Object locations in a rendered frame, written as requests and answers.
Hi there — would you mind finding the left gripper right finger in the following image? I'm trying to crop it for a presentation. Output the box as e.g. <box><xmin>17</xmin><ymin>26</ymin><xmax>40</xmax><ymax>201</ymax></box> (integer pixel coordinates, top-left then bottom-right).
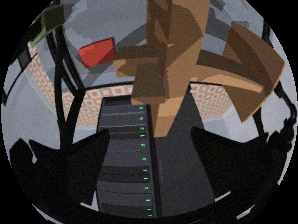
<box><xmin>191</xmin><ymin>127</ymin><xmax>269</xmax><ymax>199</ymax></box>

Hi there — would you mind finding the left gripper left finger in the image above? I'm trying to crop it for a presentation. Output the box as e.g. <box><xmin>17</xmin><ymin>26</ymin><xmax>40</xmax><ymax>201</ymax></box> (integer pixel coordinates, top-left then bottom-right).
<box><xmin>29</xmin><ymin>129</ymin><xmax>110</xmax><ymax>206</ymax></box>

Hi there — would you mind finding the wooden rail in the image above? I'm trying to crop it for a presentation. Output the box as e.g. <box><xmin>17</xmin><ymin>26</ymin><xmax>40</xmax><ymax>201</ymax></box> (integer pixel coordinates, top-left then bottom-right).
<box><xmin>113</xmin><ymin>45</ymin><xmax>264</xmax><ymax>93</ymax></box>

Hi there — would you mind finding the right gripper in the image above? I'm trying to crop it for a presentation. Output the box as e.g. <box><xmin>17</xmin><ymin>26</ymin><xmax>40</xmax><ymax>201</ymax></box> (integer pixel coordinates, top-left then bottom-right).
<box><xmin>280</xmin><ymin>122</ymin><xmax>294</xmax><ymax>143</ymax></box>

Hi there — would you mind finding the wooden end board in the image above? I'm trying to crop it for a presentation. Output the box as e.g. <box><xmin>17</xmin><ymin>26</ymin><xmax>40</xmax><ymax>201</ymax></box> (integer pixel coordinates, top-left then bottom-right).
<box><xmin>222</xmin><ymin>22</ymin><xmax>285</xmax><ymax>123</ymax></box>
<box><xmin>146</xmin><ymin>0</ymin><xmax>210</xmax><ymax>137</ymax></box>

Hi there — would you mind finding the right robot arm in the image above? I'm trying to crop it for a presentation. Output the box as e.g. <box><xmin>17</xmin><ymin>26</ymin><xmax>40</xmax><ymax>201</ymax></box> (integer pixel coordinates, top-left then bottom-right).
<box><xmin>274</xmin><ymin>80</ymin><xmax>297</xmax><ymax>152</ymax></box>

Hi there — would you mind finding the red rectangular block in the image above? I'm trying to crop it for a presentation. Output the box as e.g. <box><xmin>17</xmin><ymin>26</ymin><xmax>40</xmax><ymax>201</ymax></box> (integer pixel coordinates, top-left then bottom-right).
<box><xmin>79</xmin><ymin>38</ymin><xmax>116</xmax><ymax>68</ymax></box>

